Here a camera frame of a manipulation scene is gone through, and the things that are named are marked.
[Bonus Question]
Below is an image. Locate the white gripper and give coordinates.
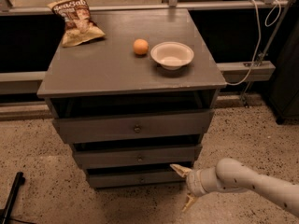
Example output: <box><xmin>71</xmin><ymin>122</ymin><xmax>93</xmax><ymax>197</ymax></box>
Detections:
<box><xmin>170</xmin><ymin>163</ymin><xmax>206</xmax><ymax>212</ymax></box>

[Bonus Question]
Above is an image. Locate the grey bottom drawer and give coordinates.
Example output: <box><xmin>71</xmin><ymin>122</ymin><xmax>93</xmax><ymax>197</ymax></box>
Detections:
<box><xmin>87</xmin><ymin>169</ymin><xmax>184</xmax><ymax>189</ymax></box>

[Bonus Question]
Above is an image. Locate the grey drawer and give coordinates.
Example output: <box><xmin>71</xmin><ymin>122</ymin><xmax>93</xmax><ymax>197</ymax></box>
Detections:
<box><xmin>74</xmin><ymin>144</ymin><xmax>199</xmax><ymax>169</ymax></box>
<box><xmin>53</xmin><ymin>109</ymin><xmax>214</xmax><ymax>144</ymax></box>
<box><xmin>87</xmin><ymin>169</ymin><xmax>184</xmax><ymax>189</ymax></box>

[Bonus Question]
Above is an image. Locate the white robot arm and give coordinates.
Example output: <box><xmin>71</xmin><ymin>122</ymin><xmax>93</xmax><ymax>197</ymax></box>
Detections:
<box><xmin>170</xmin><ymin>158</ymin><xmax>299</xmax><ymax>217</ymax></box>

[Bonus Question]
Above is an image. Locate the grey middle drawer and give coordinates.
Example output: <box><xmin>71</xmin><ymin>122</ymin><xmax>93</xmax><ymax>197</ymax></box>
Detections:
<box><xmin>74</xmin><ymin>144</ymin><xmax>199</xmax><ymax>169</ymax></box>

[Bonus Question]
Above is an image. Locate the grey wooden drawer cabinet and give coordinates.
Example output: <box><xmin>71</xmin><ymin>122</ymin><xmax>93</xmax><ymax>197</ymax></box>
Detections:
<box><xmin>37</xmin><ymin>9</ymin><xmax>226</xmax><ymax>189</ymax></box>

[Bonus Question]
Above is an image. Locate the grey top drawer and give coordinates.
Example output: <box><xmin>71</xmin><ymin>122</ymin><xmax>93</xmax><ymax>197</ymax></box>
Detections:
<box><xmin>53</xmin><ymin>109</ymin><xmax>214</xmax><ymax>144</ymax></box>

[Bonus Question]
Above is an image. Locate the white paper bowl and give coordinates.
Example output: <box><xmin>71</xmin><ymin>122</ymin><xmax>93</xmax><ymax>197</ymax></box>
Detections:
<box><xmin>150</xmin><ymin>42</ymin><xmax>194</xmax><ymax>70</ymax></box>

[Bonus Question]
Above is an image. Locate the dark cabinet at right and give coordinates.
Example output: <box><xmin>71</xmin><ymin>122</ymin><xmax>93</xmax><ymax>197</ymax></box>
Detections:
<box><xmin>269</xmin><ymin>21</ymin><xmax>299</xmax><ymax>124</ymax></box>

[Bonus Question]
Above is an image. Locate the orange fruit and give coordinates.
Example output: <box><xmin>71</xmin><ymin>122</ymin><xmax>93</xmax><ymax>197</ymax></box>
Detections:
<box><xmin>133</xmin><ymin>39</ymin><xmax>149</xmax><ymax>55</ymax></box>

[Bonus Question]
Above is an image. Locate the black pole on floor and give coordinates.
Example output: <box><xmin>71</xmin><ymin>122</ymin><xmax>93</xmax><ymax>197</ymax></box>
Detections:
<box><xmin>0</xmin><ymin>172</ymin><xmax>25</xmax><ymax>224</ymax></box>

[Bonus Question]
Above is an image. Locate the sea salt chips bag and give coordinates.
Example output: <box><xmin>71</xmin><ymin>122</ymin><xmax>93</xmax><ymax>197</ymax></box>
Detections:
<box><xmin>48</xmin><ymin>0</ymin><xmax>105</xmax><ymax>48</ymax></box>

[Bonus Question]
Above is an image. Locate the grey metal rail frame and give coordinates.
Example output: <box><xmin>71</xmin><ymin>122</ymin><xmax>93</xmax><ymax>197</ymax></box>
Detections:
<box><xmin>1</xmin><ymin>0</ymin><xmax>291</xmax><ymax>97</ymax></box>

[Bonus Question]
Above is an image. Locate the white hanging cable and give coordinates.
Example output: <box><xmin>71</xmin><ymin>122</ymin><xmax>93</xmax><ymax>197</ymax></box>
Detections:
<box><xmin>225</xmin><ymin>0</ymin><xmax>282</xmax><ymax>87</ymax></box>

